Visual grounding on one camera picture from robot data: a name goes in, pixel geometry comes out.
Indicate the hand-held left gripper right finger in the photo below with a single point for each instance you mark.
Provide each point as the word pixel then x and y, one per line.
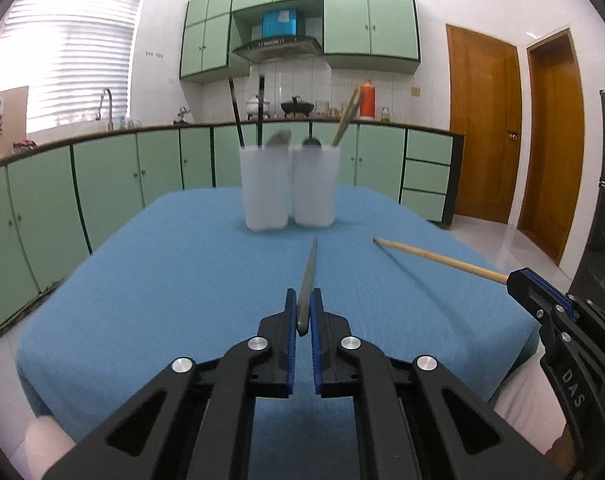
pixel 317 360

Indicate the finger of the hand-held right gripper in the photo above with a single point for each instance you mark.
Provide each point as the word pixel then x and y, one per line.
pixel 530 292

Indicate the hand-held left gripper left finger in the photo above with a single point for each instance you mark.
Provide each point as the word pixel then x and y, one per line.
pixel 290 360

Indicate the wooden chopstick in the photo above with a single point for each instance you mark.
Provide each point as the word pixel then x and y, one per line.
pixel 345 116
pixel 432 257

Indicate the white translucent plastic container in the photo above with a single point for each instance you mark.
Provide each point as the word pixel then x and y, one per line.
pixel 265 195
pixel 315 190

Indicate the black chopstick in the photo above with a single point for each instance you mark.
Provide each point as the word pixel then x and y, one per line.
pixel 261 110

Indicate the person's right forearm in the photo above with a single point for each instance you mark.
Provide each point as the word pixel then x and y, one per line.
pixel 562 450

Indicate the white pants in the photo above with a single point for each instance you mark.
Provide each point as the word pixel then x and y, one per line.
pixel 522 400

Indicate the black appliance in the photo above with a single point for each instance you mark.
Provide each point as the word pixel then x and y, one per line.
pixel 602 220

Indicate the plain wooden door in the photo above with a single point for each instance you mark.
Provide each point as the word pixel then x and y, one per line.
pixel 552 150

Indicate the blue tablecloth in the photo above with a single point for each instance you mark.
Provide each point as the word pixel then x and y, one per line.
pixel 157 285

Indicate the dark spoon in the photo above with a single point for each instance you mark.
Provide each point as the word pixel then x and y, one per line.
pixel 311 143

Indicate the grey spoon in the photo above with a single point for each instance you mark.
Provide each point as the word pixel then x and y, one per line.
pixel 278 138

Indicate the glass jar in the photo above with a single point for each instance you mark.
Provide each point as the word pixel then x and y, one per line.
pixel 386 114

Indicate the orange thermos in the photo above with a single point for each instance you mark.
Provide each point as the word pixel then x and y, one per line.
pixel 366 102

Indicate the black wok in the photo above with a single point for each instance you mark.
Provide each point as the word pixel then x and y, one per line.
pixel 297 106

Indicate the white cooking pot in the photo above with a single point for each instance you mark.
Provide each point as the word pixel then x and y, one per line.
pixel 255 107

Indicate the green base cabinets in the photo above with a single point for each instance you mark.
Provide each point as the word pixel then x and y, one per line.
pixel 107 175

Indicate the metal range hood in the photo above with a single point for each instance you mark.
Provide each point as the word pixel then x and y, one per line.
pixel 277 47

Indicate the metal sink faucet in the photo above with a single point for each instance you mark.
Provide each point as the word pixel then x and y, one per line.
pixel 108 95

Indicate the blue box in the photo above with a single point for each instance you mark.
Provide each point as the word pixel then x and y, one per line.
pixel 280 22

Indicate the small red object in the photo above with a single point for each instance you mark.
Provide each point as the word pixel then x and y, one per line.
pixel 25 144

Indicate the cardboard box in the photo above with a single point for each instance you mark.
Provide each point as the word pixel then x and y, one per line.
pixel 12 120

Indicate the white window blind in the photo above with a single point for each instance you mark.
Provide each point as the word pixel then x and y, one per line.
pixel 72 50

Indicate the green wall cabinets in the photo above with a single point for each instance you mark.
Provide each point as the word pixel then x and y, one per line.
pixel 382 25

